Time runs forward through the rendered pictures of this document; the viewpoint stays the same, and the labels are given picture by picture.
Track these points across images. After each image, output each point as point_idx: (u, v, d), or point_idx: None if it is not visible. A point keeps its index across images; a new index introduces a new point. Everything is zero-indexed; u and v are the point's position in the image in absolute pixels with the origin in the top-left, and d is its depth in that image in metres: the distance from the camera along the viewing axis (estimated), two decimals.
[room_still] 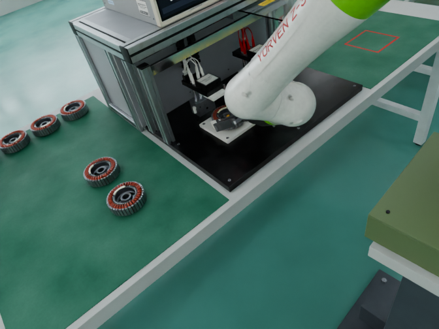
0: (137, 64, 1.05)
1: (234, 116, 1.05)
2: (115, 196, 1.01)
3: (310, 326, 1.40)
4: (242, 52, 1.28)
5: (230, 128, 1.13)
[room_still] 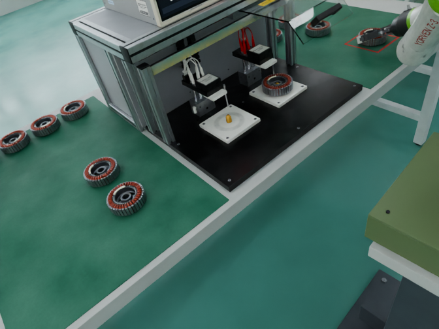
0: (137, 64, 1.05)
1: None
2: (115, 196, 1.01)
3: (310, 326, 1.40)
4: (242, 52, 1.28)
5: (372, 45, 1.43)
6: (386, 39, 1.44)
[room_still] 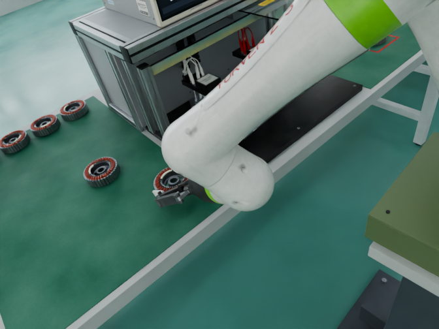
0: (137, 64, 1.05)
1: (178, 188, 0.85)
2: (162, 180, 0.96)
3: (310, 326, 1.40)
4: (242, 52, 1.28)
5: (372, 45, 1.43)
6: (386, 39, 1.44)
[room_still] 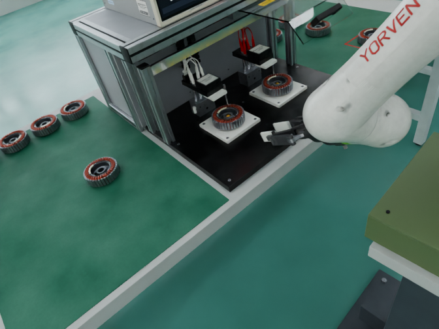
0: (137, 64, 1.05)
1: None
2: (218, 114, 1.17)
3: (310, 326, 1.40)
4: (242, 52, 1.28)
5: None
6: None
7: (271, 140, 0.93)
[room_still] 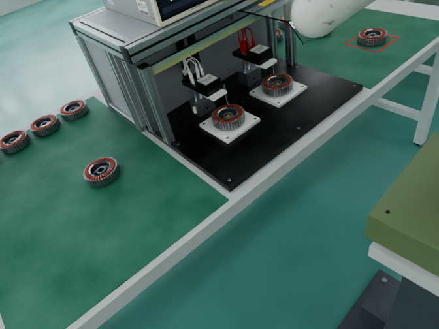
0: (137, 64, 1.05)
1: None
2: (218, 114, 1.17)
3: (310, 326, 1.40)
4: (242, 52, 1.28)
5: (372, 45, 1.43)
6: (386, 39, 1.44)
7: None
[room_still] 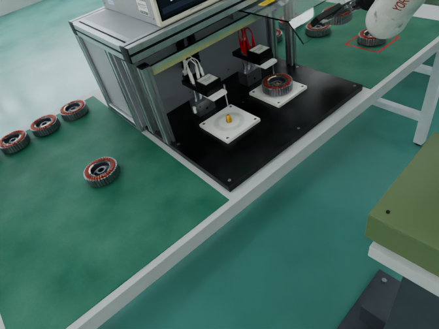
0: (137, 64, 1.05)
1: None
2: None
3: (310, 326, 1.40)
4: (242, 52, 1.28)
5: (372, 45, 1.43)
6: (386, 39, 1.44)
7: None
